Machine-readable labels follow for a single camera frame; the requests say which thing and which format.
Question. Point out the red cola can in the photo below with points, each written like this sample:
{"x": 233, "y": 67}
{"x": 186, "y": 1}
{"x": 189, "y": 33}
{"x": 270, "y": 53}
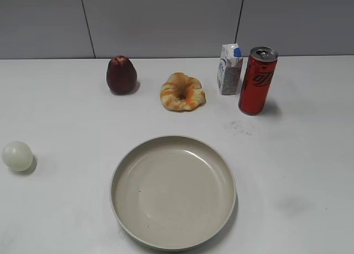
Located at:
{"x": 260, "y": 69}

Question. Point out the beige round plate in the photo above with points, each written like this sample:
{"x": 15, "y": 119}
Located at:
{"x": 173, "y": 193}

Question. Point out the golden bread roll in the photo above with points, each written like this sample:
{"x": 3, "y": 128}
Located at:
{"x": 182, "y": 93}

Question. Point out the dark red wax apple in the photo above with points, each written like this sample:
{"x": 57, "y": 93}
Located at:
{"x": 121, "y": 75}

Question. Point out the white blue milk carton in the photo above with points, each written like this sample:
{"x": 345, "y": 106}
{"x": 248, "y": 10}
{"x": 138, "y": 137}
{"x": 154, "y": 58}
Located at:
{"x": 229, "y": 69}

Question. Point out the white egg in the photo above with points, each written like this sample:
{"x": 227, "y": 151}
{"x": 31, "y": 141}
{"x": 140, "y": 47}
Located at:
{"x": 17, "y": 156}

